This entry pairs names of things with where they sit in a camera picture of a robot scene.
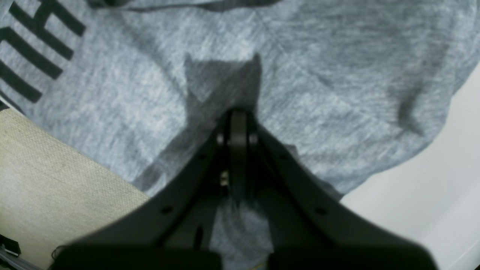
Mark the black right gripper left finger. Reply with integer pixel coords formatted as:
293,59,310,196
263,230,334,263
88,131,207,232
51,110,240,270

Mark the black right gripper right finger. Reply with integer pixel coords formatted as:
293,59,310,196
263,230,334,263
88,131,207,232
240,111,437,270

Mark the grey t-shirt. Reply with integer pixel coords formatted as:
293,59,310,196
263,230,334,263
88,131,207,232
0,0,480,270

